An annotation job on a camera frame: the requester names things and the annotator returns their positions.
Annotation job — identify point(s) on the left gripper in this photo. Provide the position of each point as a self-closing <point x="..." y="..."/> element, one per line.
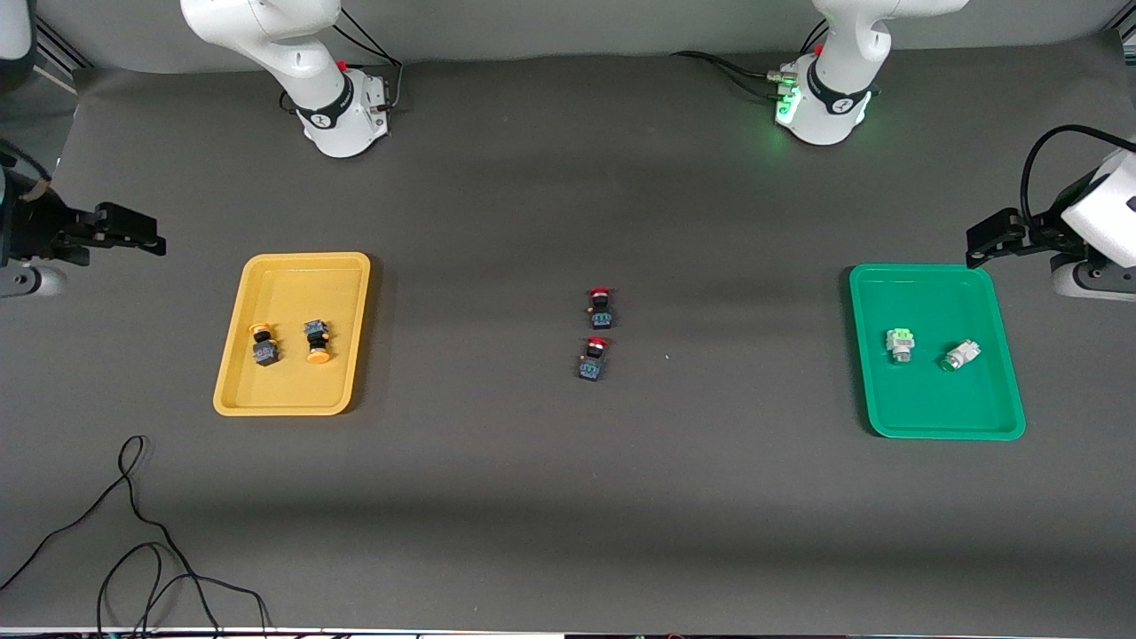
<point x="1050" y="232"/>

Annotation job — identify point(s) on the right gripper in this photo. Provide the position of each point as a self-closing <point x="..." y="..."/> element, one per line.
<point x="34" y="232"/>

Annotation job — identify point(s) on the green push button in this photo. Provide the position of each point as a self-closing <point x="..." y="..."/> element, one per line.
<point x="901" y="339"/>

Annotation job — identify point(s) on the small-cap yellow push button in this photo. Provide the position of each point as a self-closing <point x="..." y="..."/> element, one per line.
<point x="265" y="353"/>

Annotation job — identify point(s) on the large-cap yellow push button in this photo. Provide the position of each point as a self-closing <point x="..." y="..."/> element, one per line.
<point x="318" y="355"/>

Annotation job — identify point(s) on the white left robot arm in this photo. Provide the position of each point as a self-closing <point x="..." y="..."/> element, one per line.
<point x="834" y="115"/>

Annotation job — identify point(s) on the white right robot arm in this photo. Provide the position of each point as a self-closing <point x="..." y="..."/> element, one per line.
<point x="342" y="115"/>

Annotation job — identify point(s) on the green plastic tray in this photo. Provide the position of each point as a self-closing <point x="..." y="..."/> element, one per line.
<point x="932" y="399"/>

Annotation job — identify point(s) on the yellow plastic tray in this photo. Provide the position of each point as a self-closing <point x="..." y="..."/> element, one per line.
<point x="293" y="390"/>

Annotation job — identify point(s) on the red push button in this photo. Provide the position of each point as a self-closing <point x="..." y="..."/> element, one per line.
<point x="602" y="315"/>
<point x="591" y="366"/>

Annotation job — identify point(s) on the dark grey table cloth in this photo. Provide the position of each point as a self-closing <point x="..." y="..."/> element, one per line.
<point x="568" y="532"/>

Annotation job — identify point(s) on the aluminium frame rail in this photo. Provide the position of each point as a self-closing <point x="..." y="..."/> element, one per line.
<point x="62" y="53"/>

